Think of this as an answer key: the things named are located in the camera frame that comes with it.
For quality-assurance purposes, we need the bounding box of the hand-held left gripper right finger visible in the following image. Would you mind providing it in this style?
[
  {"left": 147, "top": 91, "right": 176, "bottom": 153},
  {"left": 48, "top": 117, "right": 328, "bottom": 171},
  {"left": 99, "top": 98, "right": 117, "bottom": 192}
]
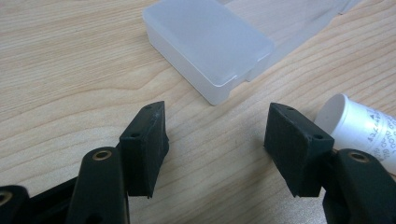
[{"left": 263, "top": 102, "right": 396, "bottom": 224}]

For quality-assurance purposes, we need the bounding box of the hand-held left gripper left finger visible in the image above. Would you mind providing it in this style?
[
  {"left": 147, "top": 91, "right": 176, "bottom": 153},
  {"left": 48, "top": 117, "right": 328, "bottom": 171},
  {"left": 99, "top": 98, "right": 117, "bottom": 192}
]
[{"left": 65, "top": 100, "right": 171, "bottom": 224}]

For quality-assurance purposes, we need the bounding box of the white printed tube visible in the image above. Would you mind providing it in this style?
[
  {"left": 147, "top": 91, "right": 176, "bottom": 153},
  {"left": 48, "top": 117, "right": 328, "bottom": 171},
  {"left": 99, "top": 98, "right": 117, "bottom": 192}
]
[{"left": 314, "top": 92, "right": 396, "bottom": 175}]

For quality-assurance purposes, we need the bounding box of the translucent plastic box lid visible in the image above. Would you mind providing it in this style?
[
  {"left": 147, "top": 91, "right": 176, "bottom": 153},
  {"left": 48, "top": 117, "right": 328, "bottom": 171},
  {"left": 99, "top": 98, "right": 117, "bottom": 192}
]
[{"left": 218, "top": 0, "right": 363, "bottom": 68}]

